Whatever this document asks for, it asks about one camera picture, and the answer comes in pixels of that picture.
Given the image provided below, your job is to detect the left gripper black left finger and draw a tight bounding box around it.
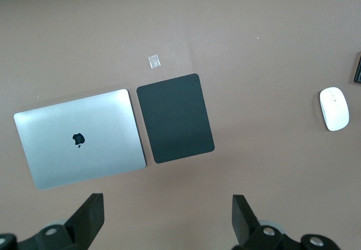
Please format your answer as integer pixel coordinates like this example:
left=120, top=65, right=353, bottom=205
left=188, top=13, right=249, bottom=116
left=0, top=192, right=105, bottom=250

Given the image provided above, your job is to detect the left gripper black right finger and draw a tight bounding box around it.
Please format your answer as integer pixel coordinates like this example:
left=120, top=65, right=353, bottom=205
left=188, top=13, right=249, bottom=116
left=231, top=194, right=342, bottom=250

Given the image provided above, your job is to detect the white computer mouse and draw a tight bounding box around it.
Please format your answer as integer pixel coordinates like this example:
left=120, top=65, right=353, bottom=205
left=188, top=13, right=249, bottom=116
left=319, top=86, right=350, bottom=132

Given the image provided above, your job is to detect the small black square box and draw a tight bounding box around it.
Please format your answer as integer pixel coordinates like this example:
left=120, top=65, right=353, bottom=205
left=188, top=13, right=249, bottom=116
left=352, top=51, right=361, bottom=86

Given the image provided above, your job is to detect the black mouse pad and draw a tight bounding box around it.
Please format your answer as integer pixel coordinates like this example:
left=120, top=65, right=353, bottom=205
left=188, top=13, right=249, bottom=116
left=136, top=73, right=215, bottom=165

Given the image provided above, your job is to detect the silver closed laptop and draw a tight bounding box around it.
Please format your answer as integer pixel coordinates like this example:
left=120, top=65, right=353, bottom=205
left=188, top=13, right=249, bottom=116
left=13, top=88, right=148, bottom=191

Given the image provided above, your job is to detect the clear tape piece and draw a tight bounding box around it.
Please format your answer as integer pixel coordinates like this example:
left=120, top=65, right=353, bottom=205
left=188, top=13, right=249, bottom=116
left=148, top=54, right=161, bottom=69

